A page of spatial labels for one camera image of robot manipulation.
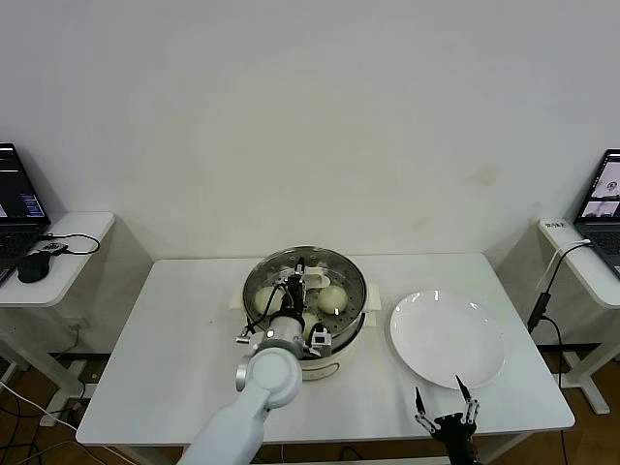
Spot black laptop with dark screen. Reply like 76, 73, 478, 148
0, 141, 52, 287

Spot white electric cooking pot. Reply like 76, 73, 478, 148
244, 309, 382, 385

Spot black computer mouse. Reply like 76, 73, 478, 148
16, 251, 51, 284

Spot white side table with label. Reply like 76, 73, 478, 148
540, 217, 620, 416

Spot round white plate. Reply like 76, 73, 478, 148
389, 289, 507, 391

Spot white flat cable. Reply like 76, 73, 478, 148
542, 238, 592, 295

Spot black cable with inline adapter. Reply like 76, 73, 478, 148
527, 240, 596, 388

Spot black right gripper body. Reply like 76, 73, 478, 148
433, 412, 481, 465

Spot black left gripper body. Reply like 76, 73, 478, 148
284, 276, 310, 319

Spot black looped cable with dongle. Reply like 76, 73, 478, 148
38, 232, 102, 257

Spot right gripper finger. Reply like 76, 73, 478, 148
454, 375, 482, 425
413, 386, 440, 433

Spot round glass pot lid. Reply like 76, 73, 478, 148
241, 245, 367, 336

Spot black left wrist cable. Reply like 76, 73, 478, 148
244, 283, 292, 335

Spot white side table with mouse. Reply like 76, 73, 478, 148
0, 211, 117, 403

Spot grey laptop with pink screen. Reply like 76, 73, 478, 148
574, 148, 620, 280

